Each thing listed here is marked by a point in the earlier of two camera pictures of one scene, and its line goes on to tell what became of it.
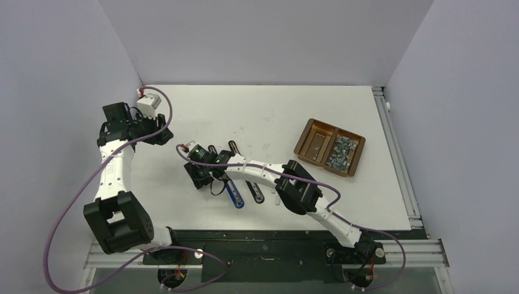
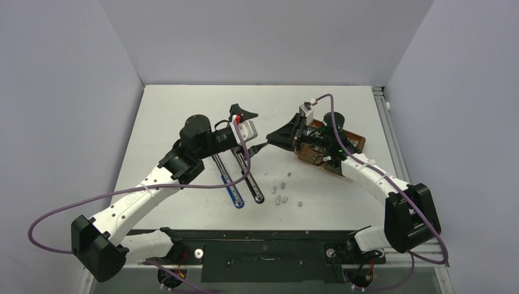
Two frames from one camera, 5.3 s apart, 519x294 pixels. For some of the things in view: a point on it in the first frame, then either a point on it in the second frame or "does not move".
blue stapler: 232,187 does not move
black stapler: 253,187 does not move
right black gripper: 193,169 to 287,136
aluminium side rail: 415,218 does not move
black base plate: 262,256 does not move
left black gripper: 156,124 to 243,115
